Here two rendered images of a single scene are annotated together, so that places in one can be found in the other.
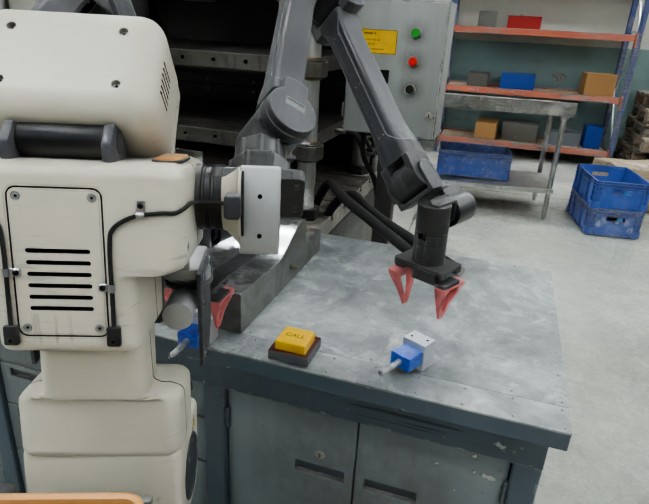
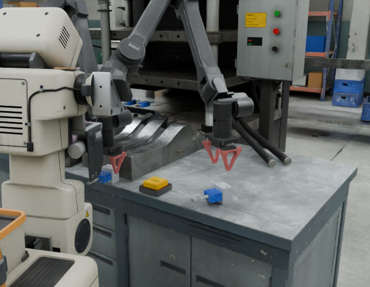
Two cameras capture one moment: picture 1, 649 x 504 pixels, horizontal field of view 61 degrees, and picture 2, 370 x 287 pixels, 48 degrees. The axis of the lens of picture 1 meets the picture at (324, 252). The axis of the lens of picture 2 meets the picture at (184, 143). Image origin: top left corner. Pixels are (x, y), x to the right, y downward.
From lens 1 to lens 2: 54 cm
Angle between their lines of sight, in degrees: 18
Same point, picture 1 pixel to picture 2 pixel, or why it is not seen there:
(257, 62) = (184, 36)
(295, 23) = (153, 8)
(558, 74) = not seen: outside the picture
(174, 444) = (66, 214)
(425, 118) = (285, 66)
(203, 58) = (155, 35)
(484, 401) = (249, 220)
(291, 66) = (142, 29)
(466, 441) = (245, 249)
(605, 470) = not seen: outside the picture
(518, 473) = (275, 271)
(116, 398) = (38, 185)
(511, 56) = not seen: outside the picture
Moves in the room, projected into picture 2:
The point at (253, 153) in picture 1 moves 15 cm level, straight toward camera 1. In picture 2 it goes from (105, 68) to (81, 75)
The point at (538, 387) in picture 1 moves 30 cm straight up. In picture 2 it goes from (290, 218) to (298, 118)
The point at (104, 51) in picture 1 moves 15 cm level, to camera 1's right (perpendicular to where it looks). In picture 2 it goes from (37, 22) to (88, 22)
